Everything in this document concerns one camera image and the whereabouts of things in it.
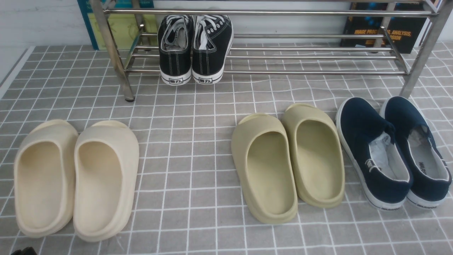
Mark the navy slip-on sneaker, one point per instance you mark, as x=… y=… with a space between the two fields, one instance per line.
x=369 y=141
x=430 y=173

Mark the stainless steel shoe rack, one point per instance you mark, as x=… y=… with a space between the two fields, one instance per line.
x=144 y=56

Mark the left olive foam slipper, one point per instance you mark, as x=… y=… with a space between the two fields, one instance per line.
x=260 y=152

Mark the olive foam slipper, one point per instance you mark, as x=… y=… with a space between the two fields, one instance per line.
x=316 y=155
x=260 y=152

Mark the grey checked floor cloth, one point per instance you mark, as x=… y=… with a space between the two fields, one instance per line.
x=188 y=199

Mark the right olive foam slipper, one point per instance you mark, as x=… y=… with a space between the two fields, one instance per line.
x=316 y=155

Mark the right black canvas sneaker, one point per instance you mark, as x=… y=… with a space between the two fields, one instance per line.
x=213 y=39

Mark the black canvas sneaker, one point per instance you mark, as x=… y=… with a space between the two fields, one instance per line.
x=213 y=39
x=175 y=37

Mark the left black canvas sneaker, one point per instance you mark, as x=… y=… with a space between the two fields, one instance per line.
x=175 y=37

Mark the right cream foam slipper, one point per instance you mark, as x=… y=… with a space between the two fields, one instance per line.
x=106 y=165

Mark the cream foam slipper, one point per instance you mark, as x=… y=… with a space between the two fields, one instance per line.
x=106 y=165
x=44 y=178

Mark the blue and yellow book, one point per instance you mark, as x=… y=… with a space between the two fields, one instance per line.
x=124 y=27

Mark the left cream foam slipper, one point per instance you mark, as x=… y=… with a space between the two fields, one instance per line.
x=44 y=178

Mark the black image processing book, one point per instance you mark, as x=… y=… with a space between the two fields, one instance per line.
x=403 y=31

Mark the black object at corner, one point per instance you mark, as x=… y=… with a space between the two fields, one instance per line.
x=25 y=251

